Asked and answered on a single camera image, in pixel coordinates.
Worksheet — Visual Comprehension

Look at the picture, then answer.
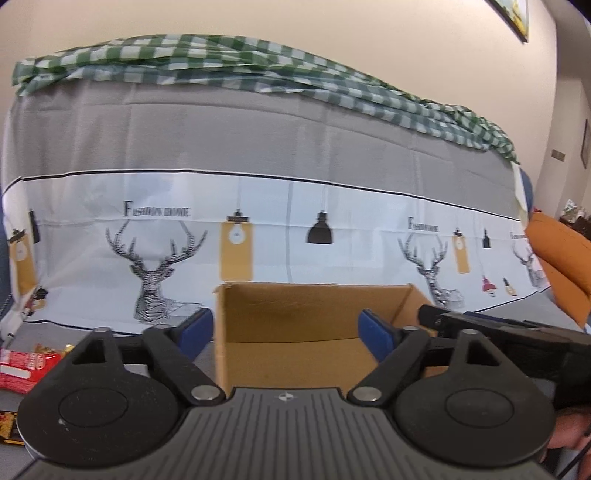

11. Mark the black cable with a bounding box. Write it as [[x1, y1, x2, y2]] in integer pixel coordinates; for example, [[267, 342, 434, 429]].
[[558, 431, 591, 480]]

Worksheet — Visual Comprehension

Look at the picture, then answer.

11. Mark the narrow wall frame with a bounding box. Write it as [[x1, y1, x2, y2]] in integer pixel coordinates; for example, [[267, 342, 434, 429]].
[[579, 119, 591, 169]]

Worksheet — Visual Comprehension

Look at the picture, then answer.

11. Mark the framed wall picture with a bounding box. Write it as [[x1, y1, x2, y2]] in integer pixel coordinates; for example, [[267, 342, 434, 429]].
[[485, 0, 529, 43]]

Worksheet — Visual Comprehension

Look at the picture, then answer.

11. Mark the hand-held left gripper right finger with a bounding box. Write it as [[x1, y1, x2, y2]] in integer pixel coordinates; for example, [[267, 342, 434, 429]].
[[348, 310, 513, 408]]

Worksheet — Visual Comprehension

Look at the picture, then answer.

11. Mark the cardboard box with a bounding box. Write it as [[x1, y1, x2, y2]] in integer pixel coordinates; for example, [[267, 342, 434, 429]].
[[212, 282, 439, 393]]

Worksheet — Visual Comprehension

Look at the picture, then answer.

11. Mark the green checked cloth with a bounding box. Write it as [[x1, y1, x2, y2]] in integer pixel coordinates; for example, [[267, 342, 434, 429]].
[[11, 33, 520, 164]]

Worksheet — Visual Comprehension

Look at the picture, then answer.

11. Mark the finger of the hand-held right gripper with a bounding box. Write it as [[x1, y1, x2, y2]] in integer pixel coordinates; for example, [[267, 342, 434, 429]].
[[418, 304, 446, 337], [464, 314, 532, 329]]

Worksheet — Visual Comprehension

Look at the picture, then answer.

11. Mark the red snack packet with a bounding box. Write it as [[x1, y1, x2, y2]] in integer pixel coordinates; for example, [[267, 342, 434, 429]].
[[0, 348, 65, 395]]

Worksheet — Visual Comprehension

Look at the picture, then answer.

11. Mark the grey deer printed cloth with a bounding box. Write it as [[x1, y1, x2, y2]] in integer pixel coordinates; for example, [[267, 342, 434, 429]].
[[0, 85, 587, 480]]

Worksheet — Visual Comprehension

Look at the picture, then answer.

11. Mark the orange cushion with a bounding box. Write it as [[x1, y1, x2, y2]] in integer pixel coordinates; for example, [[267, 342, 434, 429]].
[[526, 212, 591, 328]]

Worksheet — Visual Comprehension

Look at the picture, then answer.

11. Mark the person's right hand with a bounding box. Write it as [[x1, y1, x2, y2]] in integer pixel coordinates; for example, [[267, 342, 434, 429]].
[[547, 408, 591, 449]]

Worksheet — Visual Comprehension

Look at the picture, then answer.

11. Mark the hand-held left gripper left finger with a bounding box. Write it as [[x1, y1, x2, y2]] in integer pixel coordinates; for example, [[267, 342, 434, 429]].
[[60, 308, 226, 408]]

